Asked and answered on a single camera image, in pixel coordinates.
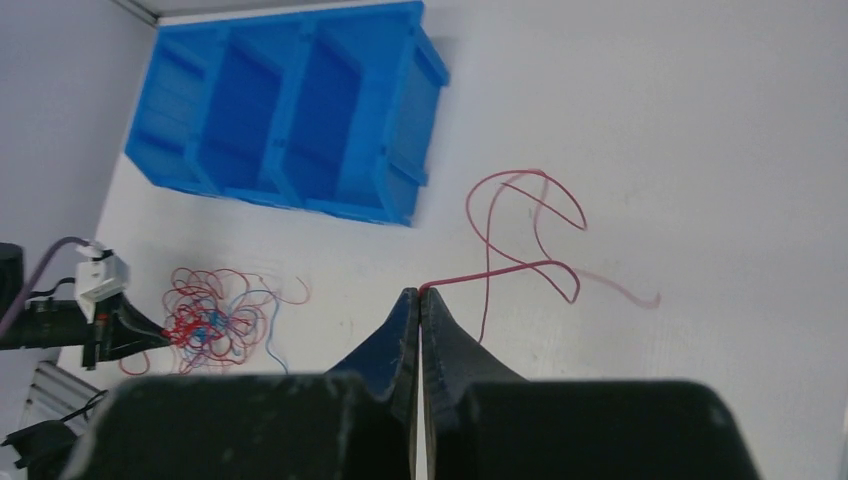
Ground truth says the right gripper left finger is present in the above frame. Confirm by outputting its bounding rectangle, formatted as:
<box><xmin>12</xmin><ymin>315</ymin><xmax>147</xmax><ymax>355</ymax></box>
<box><xmin>328</xmin><ymin>288</ymin><xmax>420</xmax><ymax>479</ymax></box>

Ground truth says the red blue wire bundle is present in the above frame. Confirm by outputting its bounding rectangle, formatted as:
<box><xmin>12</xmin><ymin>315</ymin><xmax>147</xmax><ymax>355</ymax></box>
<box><xmin>119</xmin><ymin>267</ymin><xmax>311</xmax><ymax>377</ymax></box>

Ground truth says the pink red wire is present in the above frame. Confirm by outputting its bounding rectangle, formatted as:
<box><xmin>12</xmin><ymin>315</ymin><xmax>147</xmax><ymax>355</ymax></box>
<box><xmin>418</xmin><ymin>169</ymin><xmax>662</xmax><ymax>344</ymax></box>

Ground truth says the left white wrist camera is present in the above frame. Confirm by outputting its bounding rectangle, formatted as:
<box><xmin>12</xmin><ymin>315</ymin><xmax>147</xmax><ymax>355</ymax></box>
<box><xmin>74</xmin><ymin>241</ymin><xmax>130</xmax><ymax>323</ymax></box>

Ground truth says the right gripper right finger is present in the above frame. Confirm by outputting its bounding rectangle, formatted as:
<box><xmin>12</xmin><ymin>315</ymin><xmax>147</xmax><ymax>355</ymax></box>
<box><xmin>419</xmin><ymin>288</ymin><xmax>526</xmax><ymax>479</ymax></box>

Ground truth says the blue three-compartment plastic bin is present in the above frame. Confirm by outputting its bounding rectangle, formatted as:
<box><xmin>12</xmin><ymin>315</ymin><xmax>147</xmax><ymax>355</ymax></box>
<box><xmin>125</xmin><ymin>1</ymin><xmax>449</xmax><ymax>226</ymax></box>

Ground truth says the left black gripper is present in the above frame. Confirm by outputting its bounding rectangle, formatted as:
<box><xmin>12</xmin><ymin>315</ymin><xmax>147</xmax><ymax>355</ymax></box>
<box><xmin>1</xmin><ymin>298</ymin><xmax>170</xmax><ymax>370</ymax></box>

